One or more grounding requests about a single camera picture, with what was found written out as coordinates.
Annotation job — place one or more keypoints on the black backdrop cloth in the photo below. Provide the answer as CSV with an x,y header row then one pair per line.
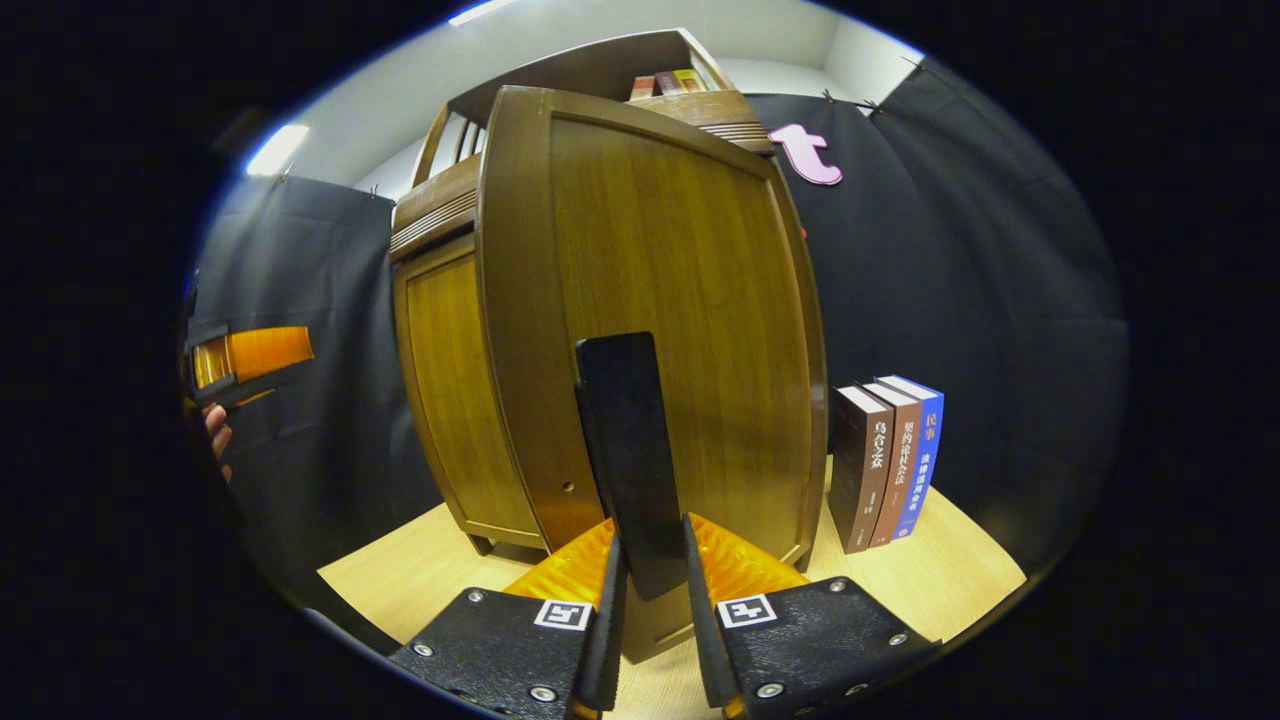
x,y
1000,300

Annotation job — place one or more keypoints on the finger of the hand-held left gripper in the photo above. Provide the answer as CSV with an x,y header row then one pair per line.
x,y
265,352

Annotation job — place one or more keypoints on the wooden double-door shoe cabinet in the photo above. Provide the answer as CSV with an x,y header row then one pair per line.
x,y
590,70

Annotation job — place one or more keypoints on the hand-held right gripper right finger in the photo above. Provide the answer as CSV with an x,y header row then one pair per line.
x,y
705,650

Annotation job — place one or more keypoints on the blue book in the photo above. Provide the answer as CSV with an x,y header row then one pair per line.
x,y
928,450

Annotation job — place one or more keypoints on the yellow book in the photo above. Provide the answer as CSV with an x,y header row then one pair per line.
x,y
690,80

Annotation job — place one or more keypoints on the wooden shoe cabinet door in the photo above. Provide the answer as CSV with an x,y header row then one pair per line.
x,y
680,260
450,380

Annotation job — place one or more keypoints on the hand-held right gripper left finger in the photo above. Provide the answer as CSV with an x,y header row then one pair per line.
x,y
608,640

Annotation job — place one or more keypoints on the ceiling light panel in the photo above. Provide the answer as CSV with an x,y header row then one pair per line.
x,y
482,12
277,150

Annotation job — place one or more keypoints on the dark brown book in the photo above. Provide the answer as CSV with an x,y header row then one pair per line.
x,y
860,470

